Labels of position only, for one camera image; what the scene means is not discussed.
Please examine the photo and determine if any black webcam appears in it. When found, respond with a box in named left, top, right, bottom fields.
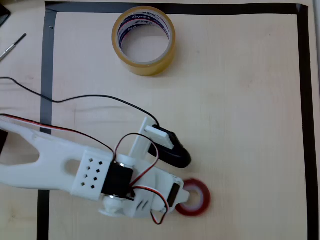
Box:
left=148, top=124, right=192, bottom=169

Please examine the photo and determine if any black flat device corner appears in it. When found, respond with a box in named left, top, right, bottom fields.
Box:
left=0, top=4, right=12, bottom=27

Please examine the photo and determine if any metal precision screwdriver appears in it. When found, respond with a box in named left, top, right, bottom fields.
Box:
left=0, top=33, right=27, bottom=63

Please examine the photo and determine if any thin black camera cable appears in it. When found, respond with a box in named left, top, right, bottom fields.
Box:
left=0, top=77, right=161, bottom=127

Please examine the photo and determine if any large yellowish packing tape roll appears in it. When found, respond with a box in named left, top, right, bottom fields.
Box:
left=111, top=6, right=176, bottom=77

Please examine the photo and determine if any small red tape roll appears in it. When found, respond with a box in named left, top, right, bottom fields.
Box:
left=174, top=178, right=211, bottom=217

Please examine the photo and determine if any black tape strip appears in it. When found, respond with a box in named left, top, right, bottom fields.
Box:
left=296, top=4, right=320, bottom=240
left=36, top=9, right=58, bottom=240
left=44, top=1, right=309, bottom=16

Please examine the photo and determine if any white printed camera mount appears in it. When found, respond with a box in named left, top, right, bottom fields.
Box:
left=128, top=116, right=174, bottom=161

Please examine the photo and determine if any red black white servo cable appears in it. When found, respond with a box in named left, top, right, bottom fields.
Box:
left=112, top=132, right=174, bottom=225
left=0, top=113, right=116, bottom=154

